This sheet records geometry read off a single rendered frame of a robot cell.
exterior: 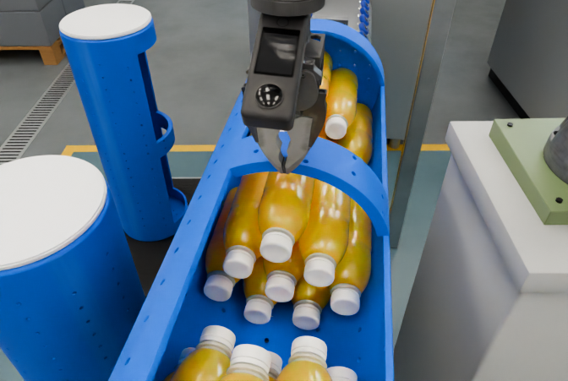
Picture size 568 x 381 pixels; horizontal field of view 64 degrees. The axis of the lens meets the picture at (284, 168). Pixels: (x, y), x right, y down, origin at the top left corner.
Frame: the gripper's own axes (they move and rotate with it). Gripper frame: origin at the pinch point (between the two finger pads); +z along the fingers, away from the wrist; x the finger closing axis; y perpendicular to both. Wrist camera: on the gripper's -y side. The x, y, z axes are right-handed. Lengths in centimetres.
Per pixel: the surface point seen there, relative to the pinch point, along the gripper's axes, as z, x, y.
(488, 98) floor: 123, -103, 245
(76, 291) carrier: 30.4, 35.2, -0.8
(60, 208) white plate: 19.7, 39.3, 7.6
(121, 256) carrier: 33.1, 32.5, 9.4
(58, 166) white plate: 20, 46, 18
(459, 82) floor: 123, -86, 265
